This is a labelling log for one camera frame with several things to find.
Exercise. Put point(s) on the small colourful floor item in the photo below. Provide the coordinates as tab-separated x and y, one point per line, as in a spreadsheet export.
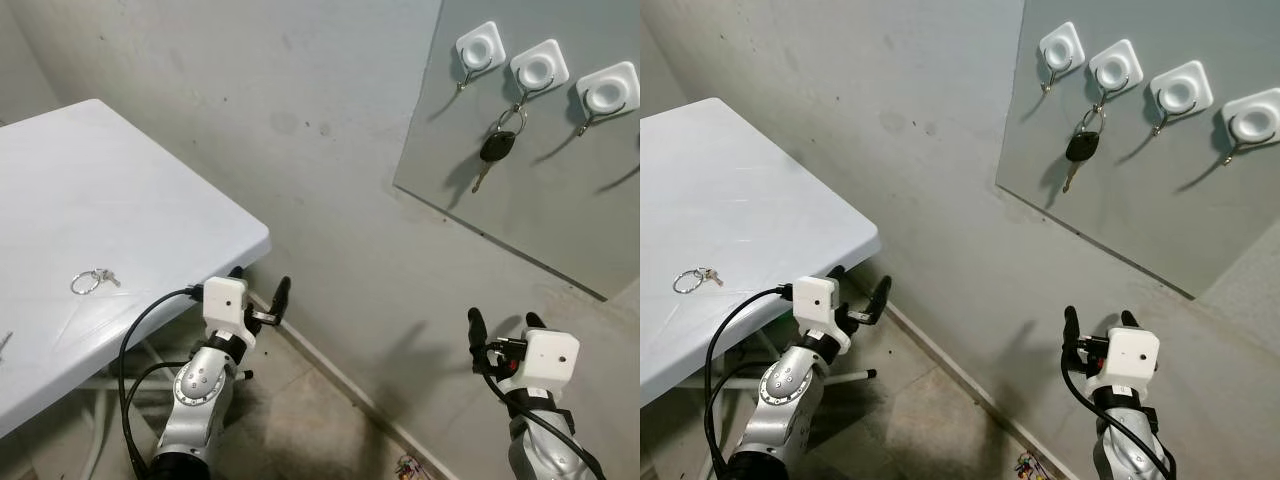
408	467
1030	465

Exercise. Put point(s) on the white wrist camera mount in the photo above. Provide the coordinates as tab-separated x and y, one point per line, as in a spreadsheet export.
550	355
815	298
224	300
1135	355

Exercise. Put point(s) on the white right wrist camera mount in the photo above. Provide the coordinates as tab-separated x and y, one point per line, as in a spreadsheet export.
1135	355
550	355

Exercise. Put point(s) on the grey wall board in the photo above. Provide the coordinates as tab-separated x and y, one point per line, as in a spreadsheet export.
1150	200
560	200

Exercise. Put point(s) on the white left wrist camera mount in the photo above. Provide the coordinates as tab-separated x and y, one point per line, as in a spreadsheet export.
224	300
815	298

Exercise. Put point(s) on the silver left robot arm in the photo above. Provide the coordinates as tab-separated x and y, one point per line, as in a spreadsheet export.
785	385
200	385

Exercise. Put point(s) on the white adhesive metal hook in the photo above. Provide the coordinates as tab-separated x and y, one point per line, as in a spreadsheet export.
1115	68
1256	122
1180	92
1061	48
481	47
607	92
538	68

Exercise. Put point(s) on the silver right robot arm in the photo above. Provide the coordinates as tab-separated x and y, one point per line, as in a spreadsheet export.
535	450
1120	450

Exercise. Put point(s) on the white plastic folding table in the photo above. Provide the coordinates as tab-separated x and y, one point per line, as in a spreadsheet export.
730	200
100	200

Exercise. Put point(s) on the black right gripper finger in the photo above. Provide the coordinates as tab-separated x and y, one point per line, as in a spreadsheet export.
477	328
1129	319
1071	326
535	322

